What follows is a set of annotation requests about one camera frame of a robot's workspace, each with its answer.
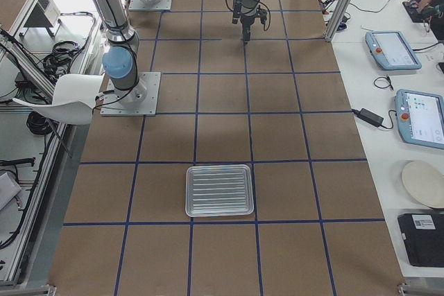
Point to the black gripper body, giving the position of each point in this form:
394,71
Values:
246,20

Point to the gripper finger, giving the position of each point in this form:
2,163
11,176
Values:
246,33
236,11

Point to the metal tray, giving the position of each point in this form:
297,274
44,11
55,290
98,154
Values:
222,190

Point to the operator hand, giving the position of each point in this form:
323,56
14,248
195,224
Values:
421,7

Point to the far teach pendant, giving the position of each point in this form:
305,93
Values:
391,51

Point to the teach pendant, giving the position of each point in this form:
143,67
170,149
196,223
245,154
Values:
420,118
391,51

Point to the black power adapter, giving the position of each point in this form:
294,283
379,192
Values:
369,117

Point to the white chair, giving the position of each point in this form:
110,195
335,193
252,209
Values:
73,99

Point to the near teach pendant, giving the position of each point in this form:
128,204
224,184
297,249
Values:
420,118

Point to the beige plate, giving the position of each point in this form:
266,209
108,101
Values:
424,183

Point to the black box with label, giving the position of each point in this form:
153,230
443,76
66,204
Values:
423,239

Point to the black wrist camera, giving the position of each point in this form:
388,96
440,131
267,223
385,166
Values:
262,15

